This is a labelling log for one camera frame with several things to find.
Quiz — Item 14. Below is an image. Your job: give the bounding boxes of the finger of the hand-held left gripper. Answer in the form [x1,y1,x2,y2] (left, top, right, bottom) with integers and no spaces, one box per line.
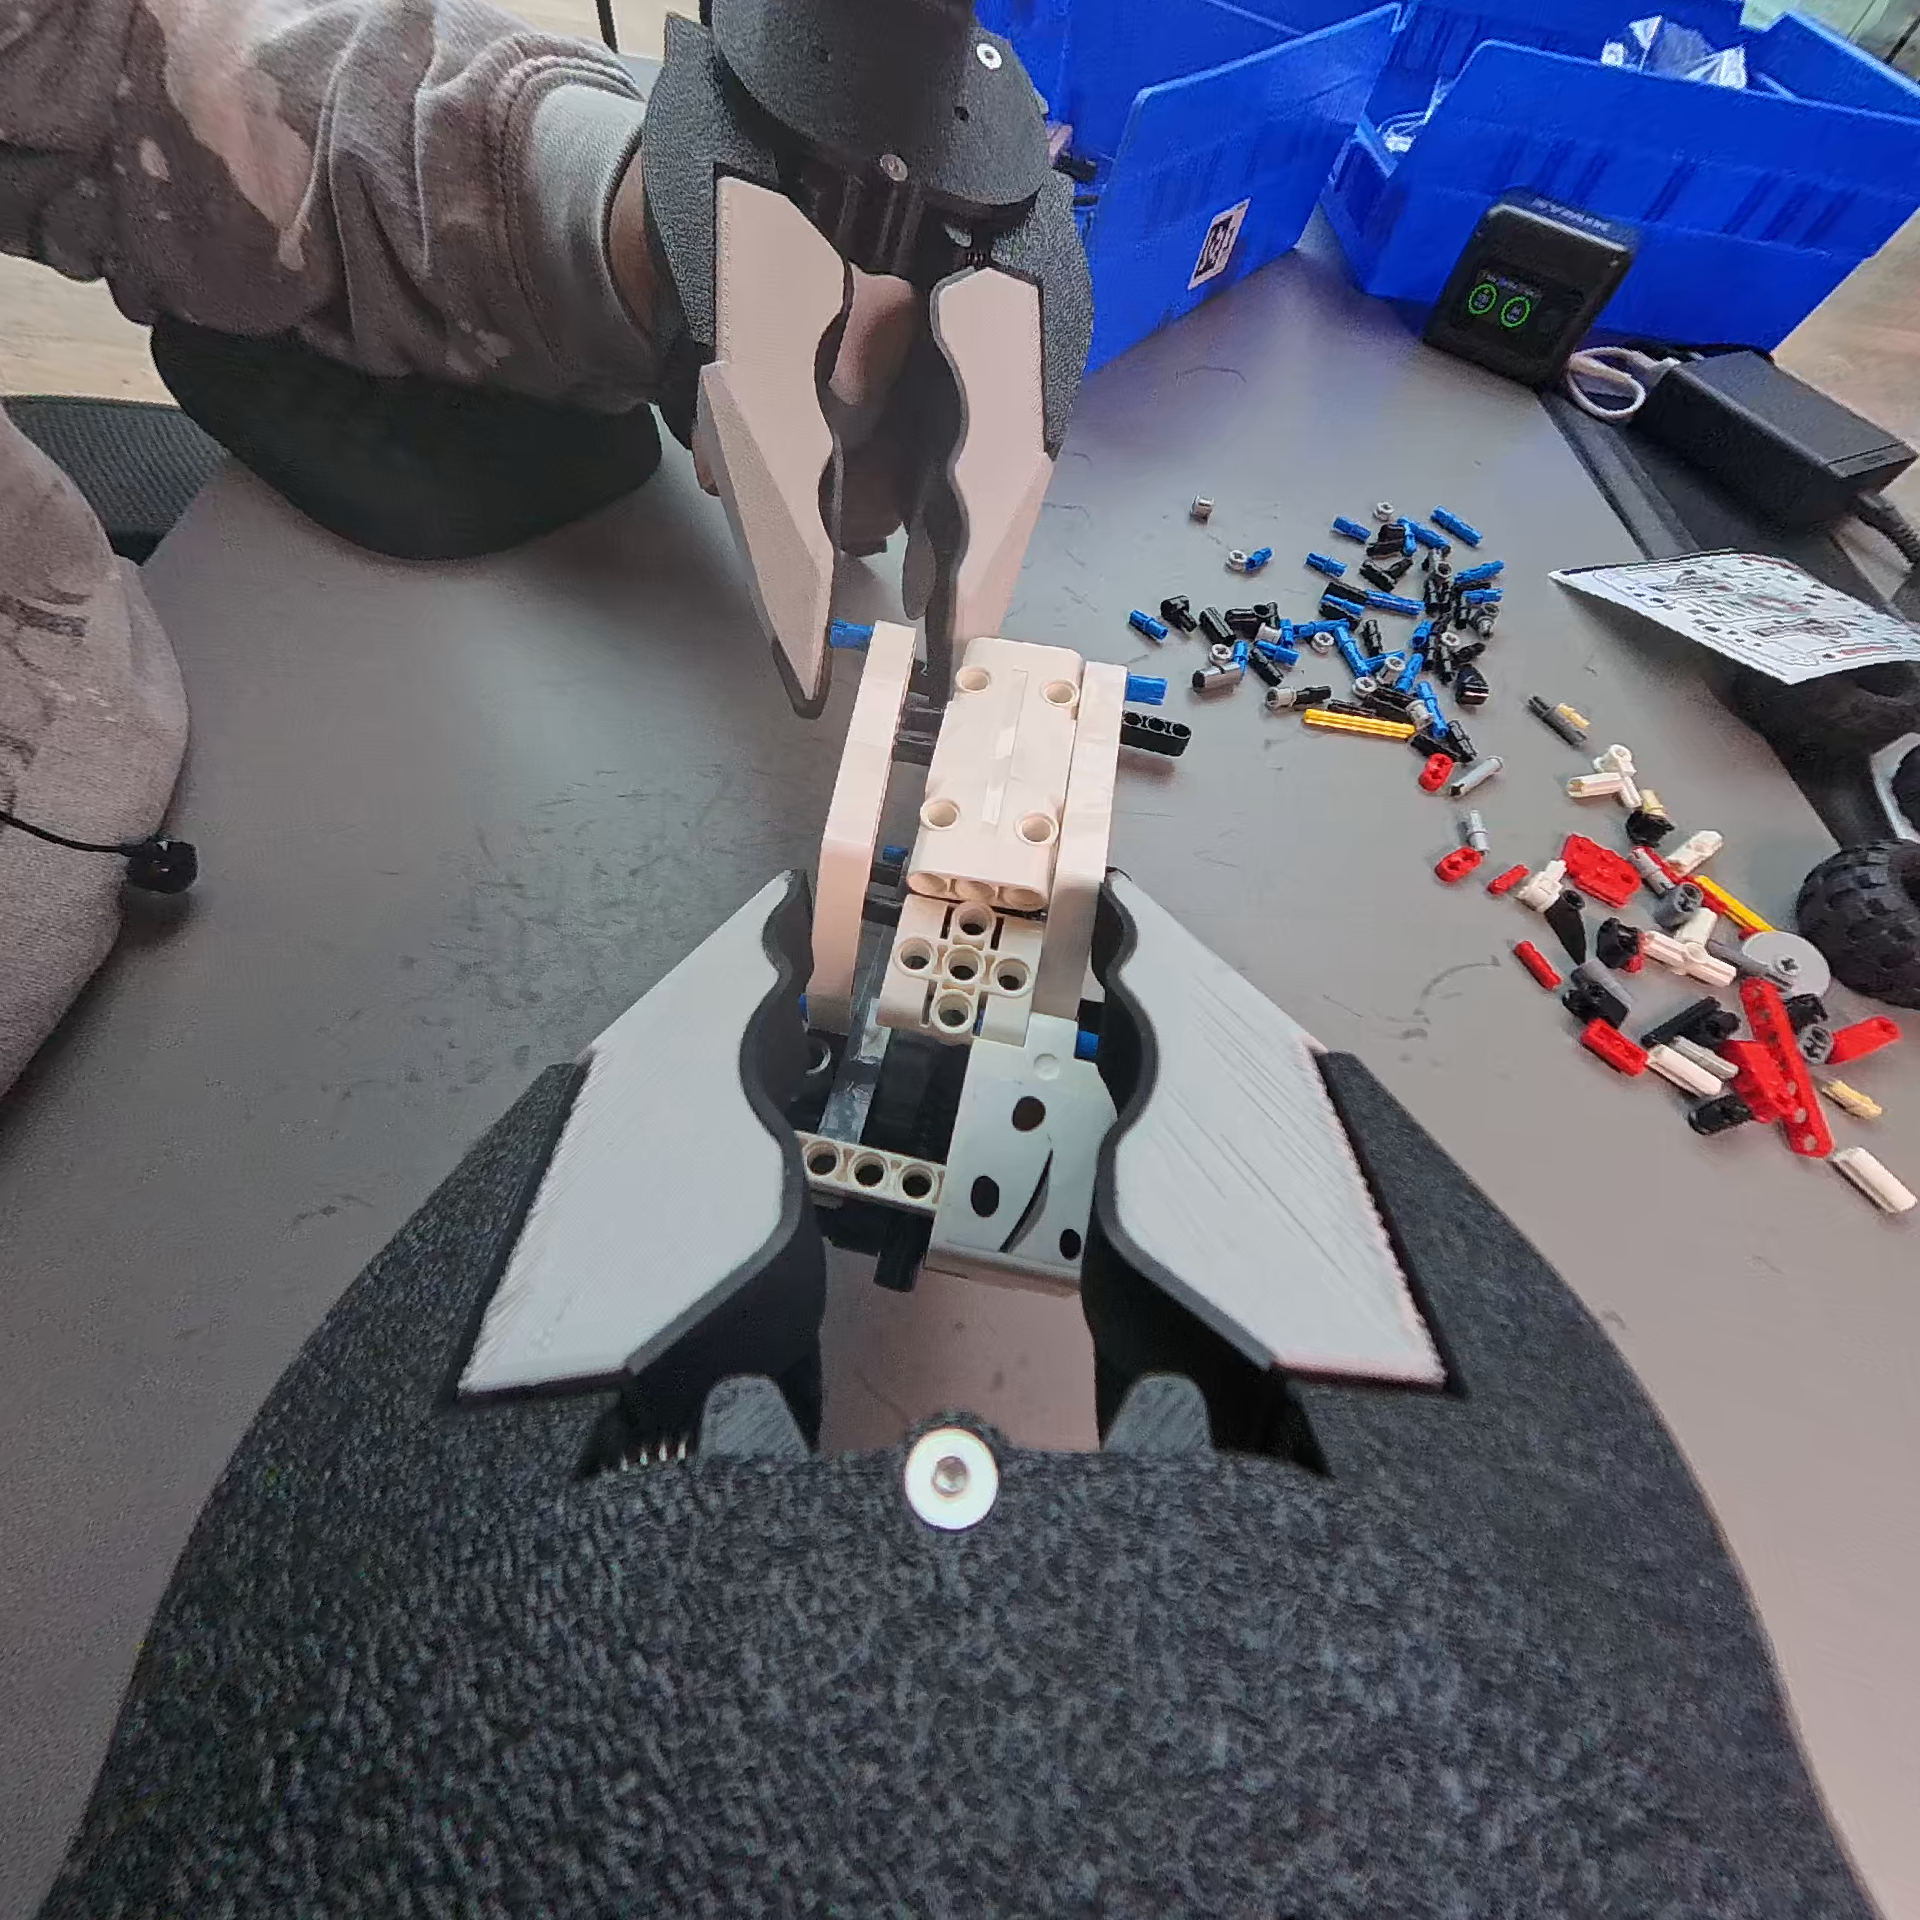
[902,273,1059,710]
[698,177,858,720]

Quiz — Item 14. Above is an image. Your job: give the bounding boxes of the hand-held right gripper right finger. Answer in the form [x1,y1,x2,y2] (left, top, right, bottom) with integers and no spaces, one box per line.
[1087,874,1450,1450]

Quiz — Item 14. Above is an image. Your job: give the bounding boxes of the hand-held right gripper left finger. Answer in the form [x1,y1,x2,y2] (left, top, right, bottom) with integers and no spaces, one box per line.
[454,870,828,1454]

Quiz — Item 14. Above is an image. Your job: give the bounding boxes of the brick-built truck chassis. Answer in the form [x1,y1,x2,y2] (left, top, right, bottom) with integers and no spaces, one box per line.
[786,608,1198,1292]

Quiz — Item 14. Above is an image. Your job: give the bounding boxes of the white angled brick beam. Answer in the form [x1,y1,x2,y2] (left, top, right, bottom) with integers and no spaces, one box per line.
[806,618,922,1024]

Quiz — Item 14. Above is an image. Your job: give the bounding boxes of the person's left forearm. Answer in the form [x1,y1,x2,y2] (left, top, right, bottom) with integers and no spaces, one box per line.
[0,0,663,564]

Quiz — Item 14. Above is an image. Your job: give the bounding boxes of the grey desk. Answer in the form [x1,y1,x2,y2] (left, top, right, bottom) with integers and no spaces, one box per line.
[0,195,1920,1920]

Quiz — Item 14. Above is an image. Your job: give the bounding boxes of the person's left hand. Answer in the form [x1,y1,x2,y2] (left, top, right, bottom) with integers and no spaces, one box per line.
[609,142,707,453]

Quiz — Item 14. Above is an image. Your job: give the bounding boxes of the pile of red white brick parts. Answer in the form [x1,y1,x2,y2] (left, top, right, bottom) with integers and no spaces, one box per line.
[1425,744,1920,1217]

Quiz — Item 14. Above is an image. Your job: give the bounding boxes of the black device green display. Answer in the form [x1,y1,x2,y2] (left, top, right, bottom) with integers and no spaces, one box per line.
[1421,187,1636,396]

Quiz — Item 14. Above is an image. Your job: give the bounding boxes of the black toy tyre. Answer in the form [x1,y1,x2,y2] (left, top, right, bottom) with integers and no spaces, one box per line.
[1740,661,1920,753]
[1794,838,1920,1009]

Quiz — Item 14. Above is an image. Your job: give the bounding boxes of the grey bleached hoodie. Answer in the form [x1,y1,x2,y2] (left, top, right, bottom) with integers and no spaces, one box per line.
[0,405,194,1098]

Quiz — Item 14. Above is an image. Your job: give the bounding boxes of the printed sticker sheet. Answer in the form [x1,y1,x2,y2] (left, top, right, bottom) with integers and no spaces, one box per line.
[1553,550,1920,689]

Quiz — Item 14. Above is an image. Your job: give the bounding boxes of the blue plastic bin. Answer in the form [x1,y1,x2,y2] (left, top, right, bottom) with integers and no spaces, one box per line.
[1327,0,1920,396]

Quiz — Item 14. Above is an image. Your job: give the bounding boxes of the black power adapter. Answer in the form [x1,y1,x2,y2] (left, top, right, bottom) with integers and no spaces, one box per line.
[1628,348,1920,530]

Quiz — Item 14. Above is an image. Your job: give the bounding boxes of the crumpled clear plastic bags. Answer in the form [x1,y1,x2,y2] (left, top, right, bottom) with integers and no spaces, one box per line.
[1593,11,1754,90]

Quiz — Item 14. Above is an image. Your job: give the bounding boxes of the white cable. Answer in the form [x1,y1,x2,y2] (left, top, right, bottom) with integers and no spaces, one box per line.
[1558,346,1682,419]

